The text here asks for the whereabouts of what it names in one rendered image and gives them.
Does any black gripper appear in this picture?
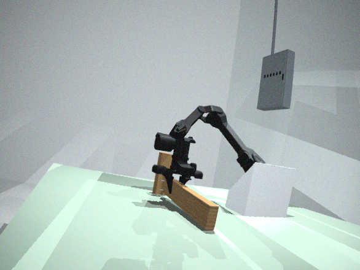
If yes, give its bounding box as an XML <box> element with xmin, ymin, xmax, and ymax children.
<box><xmin>152</xmin><ymin>152</ymin><xmax>203</xmax><ymax>194</ymax></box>

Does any wooden post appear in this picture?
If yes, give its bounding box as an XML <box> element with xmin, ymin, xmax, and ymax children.
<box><xmin>152</xmin><ymin>152</ymin><xmax>172</xmax><ymax>196</ymax></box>

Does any wooden board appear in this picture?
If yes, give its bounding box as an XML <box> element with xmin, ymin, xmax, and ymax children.
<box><xmin>163</xmin><ymin>178</ymin><xmax>219</xmax><ymax>230</ymax></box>

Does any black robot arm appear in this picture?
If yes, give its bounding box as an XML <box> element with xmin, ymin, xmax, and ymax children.
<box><xmin>154</xmin><ymin>105</ymin><xmax>265</xmax><ymax>176</ymax></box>

